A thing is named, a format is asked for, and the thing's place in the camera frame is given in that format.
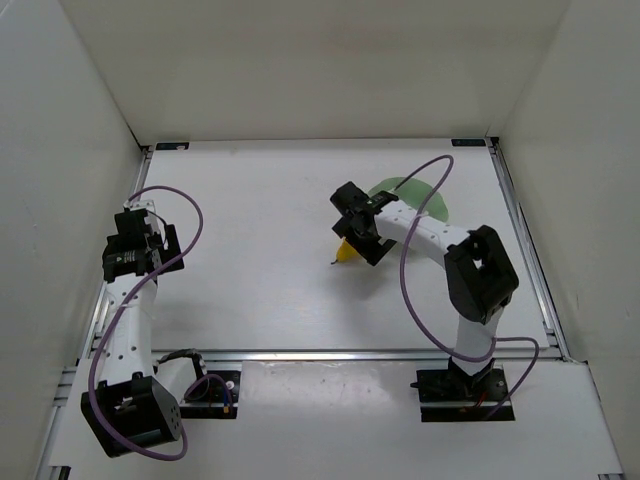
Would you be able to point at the blue corner label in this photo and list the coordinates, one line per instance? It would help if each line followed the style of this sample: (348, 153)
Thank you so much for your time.
(172, 146)
(468, 142)

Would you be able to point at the green glass fruit bowl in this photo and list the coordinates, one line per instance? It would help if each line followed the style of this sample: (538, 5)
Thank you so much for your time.
(413, 192)

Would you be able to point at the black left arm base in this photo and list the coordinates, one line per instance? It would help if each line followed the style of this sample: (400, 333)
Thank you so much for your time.
(201, 393)

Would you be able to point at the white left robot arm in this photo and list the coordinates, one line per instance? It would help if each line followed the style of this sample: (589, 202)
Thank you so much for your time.
(126, 406)

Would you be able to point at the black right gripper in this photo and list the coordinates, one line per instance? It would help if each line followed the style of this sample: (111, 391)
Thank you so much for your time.
(373, 247)

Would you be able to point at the right blue corner label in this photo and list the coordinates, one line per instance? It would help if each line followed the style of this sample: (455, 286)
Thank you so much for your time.
(468, 142)

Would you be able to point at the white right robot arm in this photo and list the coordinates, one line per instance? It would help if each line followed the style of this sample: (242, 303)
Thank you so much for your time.
(480, 277)

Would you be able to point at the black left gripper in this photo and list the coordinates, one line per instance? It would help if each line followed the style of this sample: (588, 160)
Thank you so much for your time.
(170, 248)

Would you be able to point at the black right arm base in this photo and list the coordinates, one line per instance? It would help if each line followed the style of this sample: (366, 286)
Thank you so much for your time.
(445, 398)

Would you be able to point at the yellow fake pear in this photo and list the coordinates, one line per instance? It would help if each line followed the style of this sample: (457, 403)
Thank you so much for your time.
(345, 253)

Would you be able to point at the aluminium front frame rail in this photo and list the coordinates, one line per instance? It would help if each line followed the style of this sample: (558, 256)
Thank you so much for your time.
(509, 354)

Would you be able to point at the left blue corner label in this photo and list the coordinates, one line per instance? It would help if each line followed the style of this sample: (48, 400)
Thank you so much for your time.
(172, 146)

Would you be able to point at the aluminium side frame rail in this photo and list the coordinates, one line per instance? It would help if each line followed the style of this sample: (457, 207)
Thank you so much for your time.
(89, 221)

